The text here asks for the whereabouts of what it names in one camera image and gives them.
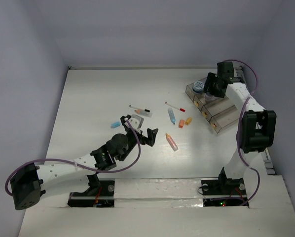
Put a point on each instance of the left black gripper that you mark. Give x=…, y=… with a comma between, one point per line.
x=149, y=139

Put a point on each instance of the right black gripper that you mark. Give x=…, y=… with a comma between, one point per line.
x=209, y=85

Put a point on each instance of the red capped white marker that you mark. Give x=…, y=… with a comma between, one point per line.
x=175, y=107

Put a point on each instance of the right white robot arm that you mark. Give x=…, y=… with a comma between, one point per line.
x=255, y=133

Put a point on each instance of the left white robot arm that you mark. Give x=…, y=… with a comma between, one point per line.
x=43, y=178

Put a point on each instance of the clear pencil shaped eraser case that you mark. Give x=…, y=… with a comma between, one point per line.
x=144, y=113

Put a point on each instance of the black capped white marker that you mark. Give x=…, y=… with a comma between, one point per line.
x=137, y=108

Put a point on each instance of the pink pencil shaped highlighter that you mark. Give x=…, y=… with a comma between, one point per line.
x=171, y=142

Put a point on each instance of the clear tiered organizer box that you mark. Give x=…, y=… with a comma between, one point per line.
x=220, y=113

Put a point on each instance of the blue pencil shaped highlighter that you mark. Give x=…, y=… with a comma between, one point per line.
x=171, y=116

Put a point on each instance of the orange eraser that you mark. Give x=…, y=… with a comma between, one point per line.
x=181, y=123

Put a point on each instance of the blue eraser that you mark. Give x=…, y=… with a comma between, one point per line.
x=115, y=124

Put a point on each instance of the yellow eraser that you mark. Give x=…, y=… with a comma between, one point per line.
x=188, y=121

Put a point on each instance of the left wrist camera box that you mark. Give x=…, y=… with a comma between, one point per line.
x=135, y=121

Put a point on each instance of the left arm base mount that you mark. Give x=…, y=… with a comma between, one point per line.
x=100, y=194

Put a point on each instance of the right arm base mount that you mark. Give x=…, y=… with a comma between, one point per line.
x=223, y=191

